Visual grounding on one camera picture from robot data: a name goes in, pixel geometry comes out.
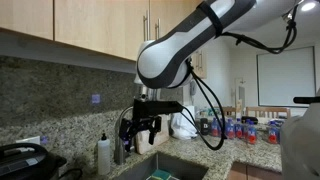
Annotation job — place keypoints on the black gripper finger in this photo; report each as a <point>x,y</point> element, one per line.
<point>156,125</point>
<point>126,131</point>

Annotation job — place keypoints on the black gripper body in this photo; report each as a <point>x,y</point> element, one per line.
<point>143,120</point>

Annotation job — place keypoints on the stainless steel arched faucet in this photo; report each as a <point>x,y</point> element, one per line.
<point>119,151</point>

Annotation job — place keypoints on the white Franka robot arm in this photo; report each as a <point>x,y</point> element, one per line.
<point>166,60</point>

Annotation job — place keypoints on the white plastic bag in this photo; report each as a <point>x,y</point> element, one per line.
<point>181,128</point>

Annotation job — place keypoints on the white soap dispenser bottle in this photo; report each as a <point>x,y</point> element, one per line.
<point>103,156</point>

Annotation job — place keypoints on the stainless steel sink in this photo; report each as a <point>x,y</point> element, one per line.
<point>180,166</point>

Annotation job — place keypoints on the dark jar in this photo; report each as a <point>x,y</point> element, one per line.
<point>204,127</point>

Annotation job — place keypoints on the teal green sponge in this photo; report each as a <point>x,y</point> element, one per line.
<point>160,175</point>

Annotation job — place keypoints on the wooden chair backrest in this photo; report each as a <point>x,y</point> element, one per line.
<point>230,110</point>
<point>266,111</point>

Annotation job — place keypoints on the black flat object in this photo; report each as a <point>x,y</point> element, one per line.
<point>250,119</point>

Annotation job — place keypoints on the light wood cabinet door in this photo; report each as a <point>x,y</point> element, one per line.
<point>173,13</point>
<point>23,16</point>
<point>100,23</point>

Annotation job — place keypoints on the black silver pressure cooker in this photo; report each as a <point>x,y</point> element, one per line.
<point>23,163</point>

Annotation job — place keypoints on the round ceiling light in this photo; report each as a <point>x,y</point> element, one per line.
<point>308,6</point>

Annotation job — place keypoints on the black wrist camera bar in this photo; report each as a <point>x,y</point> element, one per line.
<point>156,107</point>

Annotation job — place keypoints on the white wall outlet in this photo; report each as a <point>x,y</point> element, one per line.
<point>28,140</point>

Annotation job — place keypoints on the white wall board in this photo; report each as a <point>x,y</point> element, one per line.
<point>286,76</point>

